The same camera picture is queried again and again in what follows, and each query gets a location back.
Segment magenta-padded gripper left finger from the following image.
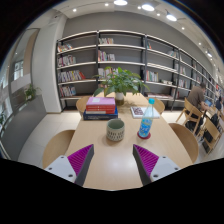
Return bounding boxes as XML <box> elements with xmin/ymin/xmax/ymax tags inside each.
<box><xmin>43</xmin><ymin>143</ymin><xmax>95</xmax><ymax>187</ymax></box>

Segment small leafy ledge plant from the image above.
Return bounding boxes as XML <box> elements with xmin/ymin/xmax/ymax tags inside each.
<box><xmin>0</xmin><ymin>111</ymin><xmax>8</xmax><ymax>126</ymax></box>
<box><xmin>23</xmin><ymin>83</ymin><xmax>41</xmax><ymax>102</ymax></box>

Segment red hardcover book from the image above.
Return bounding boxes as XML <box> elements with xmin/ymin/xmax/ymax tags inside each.
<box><xmin>85</xmin><ymin>107</ymin><xmax>117</xmax><ymax>116</ymax></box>
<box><xmin>85</xmin><ymin>104</ymin><xmax>117</xmax><ymax>112</ymax></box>

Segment ceiling lights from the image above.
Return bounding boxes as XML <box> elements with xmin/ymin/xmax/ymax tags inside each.
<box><xmin>71</xmin><ymin>0</ymin><xmax>214</xmax><ymax>58</ymax></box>

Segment flat round red coaster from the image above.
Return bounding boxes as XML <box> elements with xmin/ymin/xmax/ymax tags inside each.
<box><xmin>136</xmin><ymin>130</ymin><xmax>152</xmax><ymax>140</ymax></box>

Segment person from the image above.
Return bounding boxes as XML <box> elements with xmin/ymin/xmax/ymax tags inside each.
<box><xmin>185</xmin><ymin>82</ymin><xmax>209</xmax><ymax>128</ymax></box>

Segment open magazine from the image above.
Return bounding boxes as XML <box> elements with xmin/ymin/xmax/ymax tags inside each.
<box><xmin>129</xmin><ymin>106</ymin><xmax>161</xmax><ymax>120</ymax></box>

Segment clear bottle with blue cap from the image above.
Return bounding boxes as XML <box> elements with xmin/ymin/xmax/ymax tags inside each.
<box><xmin>137</xmin><ymin>98</ymin><xmax>156</xmax><ymax>139</ymax></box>

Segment pink book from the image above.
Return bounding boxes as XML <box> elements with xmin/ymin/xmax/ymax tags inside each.
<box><xmin>85</xmin><ymin>96</ymin><xmax>116</xmax><ymax>107</ymax></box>

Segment potted green plant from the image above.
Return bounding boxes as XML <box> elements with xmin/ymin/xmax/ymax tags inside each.
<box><xmin>92</xmin><ymin>66</ymin><xmax>150</xmax><ymax>107</ymax></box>

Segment dark blue book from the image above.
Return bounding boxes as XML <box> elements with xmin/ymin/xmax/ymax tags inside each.
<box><xmin>82</xmin><ymin>107</ymin><xmax>119</xmax><ymax>121</ymax></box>

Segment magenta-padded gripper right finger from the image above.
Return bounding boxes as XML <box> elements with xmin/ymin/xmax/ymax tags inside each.
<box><xmin>132</xmin><ymin>143</ymin><xmax>181</xmax><ymax>187</ymax></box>

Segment grey bookshelf unit with books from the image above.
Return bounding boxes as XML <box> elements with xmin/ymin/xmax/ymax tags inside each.
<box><xmin>55</xmin><ymin>29</ymin><xmax>223</xmax><ymax>111</ymax></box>

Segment patterned ceramic mug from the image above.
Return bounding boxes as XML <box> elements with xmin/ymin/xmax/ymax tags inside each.
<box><xmin>106</xmin><ymin>118</ymin><xmax>126</xmax><ymax>142</ymax></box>

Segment slatted wooden chair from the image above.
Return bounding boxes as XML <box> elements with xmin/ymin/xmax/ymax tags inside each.
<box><xmin>199</xmin><ymin>116</ymin><xmax>223</xmax><ymax>154</ymax></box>
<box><xmin>175</xmin><ymin>97</ymin><xmax>204</xmax><ymax>134</ymax></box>

